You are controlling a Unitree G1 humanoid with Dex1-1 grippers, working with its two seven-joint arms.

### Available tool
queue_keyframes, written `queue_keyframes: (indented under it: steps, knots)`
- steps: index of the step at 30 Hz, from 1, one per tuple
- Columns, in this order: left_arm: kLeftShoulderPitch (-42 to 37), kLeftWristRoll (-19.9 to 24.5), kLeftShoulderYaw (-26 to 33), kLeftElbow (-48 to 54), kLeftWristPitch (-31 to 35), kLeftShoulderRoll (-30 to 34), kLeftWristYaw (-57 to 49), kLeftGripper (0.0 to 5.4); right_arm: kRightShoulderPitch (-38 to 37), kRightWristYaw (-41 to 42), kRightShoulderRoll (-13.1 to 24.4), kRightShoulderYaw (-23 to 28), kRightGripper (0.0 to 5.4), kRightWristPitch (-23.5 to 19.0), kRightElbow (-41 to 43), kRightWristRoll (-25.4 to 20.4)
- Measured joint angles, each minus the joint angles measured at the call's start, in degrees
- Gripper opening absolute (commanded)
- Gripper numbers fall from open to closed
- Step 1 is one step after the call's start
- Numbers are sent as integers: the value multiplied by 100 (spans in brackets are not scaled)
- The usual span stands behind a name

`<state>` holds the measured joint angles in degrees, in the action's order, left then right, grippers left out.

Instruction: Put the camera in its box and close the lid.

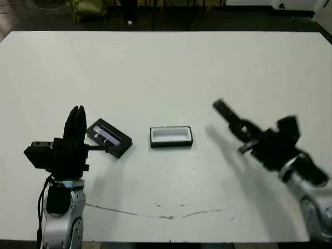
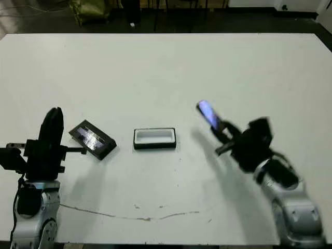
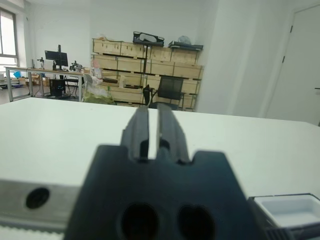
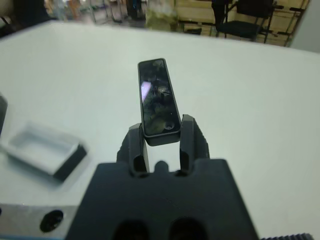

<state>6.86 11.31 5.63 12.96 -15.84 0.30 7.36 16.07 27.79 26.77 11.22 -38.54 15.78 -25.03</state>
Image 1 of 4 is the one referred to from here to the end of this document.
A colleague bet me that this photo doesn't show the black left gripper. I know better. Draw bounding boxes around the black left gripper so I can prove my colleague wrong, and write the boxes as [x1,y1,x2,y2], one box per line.
[31,105,108,179]

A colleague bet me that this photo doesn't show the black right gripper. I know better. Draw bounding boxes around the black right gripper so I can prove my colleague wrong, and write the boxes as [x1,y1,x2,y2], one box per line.
[228,118,304,172]

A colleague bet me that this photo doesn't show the slim black camera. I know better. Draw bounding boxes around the slim black camera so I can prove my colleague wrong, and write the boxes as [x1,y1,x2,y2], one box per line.
[212,98,241,125]

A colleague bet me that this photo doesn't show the black box lid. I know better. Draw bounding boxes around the black box lid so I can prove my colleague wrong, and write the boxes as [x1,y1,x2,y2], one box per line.
[86,118,134,159]

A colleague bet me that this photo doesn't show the black box with white insert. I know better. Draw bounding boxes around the black box with white insert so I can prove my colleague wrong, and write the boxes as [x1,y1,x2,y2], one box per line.
[149,126,195,149]

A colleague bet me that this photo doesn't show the olive green bag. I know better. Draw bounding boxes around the olive green bag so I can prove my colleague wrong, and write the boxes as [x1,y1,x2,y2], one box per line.
[66,0,107,23]

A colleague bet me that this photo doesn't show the white cabinet with black knob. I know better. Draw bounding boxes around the white cabinet with black knob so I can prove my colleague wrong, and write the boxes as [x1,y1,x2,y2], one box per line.
[269,0,325,19]

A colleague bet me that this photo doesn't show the black metal chair legs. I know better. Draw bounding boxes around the black metal chair legs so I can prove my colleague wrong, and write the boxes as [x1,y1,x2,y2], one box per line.
[150,0,207,31]

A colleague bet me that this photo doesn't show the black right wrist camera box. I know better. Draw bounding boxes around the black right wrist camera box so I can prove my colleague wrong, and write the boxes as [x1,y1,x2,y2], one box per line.
[276,115,303,143]

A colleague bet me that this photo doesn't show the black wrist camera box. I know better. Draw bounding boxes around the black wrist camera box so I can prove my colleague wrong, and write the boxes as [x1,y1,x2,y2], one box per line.
[276,115,303,143]
[23,145,54,169]

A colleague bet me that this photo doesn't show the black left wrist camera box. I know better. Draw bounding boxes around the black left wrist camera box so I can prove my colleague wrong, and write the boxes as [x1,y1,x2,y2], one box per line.
[23,145,54,169]

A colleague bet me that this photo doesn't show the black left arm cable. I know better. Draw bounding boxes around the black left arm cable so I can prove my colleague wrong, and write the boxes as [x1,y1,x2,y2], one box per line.
[36,176,52,249]

